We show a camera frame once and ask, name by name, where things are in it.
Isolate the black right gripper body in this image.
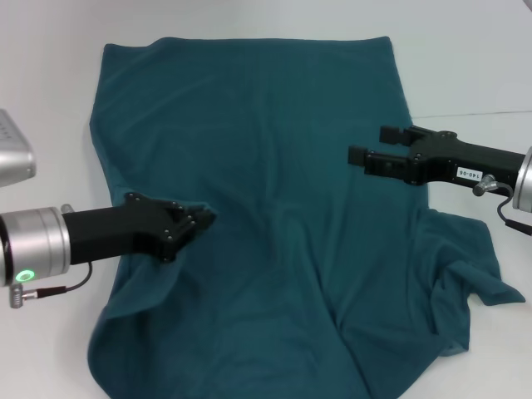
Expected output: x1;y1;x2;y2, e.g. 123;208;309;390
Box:
405;128;527;197

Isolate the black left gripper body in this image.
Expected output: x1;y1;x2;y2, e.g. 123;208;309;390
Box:
62;192;190;264

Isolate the teal blue shirt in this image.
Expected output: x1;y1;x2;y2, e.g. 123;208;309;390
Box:
86;36;527;399

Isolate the red black left wrist cable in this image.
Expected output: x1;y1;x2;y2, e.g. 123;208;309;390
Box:
10;262;93;309

